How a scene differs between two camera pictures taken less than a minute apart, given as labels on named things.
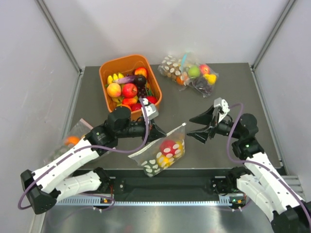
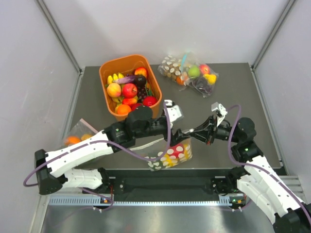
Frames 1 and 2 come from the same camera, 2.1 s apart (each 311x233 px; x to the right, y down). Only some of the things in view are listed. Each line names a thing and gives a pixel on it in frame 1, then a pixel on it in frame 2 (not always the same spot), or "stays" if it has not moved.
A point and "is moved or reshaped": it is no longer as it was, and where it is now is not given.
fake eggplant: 140,80 stays
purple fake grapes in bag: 203,85 stays
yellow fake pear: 211,78 stays
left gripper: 154,132 → 178,136
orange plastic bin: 127,66 stays
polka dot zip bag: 158,155 is moved or reshaped
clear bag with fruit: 197,77 stays
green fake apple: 194,71 stays
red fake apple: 166,147 is moved or reshaped
